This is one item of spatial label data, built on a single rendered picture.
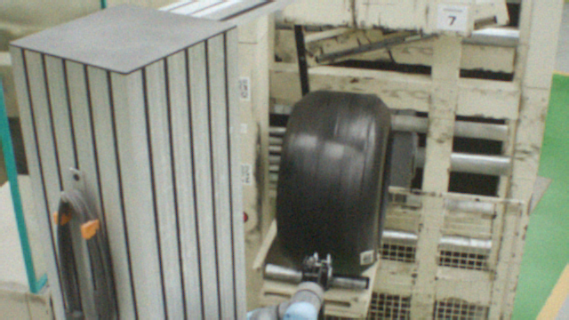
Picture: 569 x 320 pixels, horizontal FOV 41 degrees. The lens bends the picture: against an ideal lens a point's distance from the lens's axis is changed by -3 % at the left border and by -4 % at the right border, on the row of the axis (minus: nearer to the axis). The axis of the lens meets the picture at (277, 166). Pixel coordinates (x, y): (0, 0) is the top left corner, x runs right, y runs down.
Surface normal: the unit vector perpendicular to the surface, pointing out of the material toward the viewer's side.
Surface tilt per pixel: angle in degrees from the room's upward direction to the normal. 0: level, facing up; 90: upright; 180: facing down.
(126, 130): 90
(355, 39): 90
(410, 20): 90
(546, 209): 0
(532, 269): 0
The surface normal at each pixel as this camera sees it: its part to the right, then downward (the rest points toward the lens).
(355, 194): 0.06, 0.10
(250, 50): -0.23, 0.45
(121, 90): -0.56, 0.39
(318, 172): -0.18, -0.12
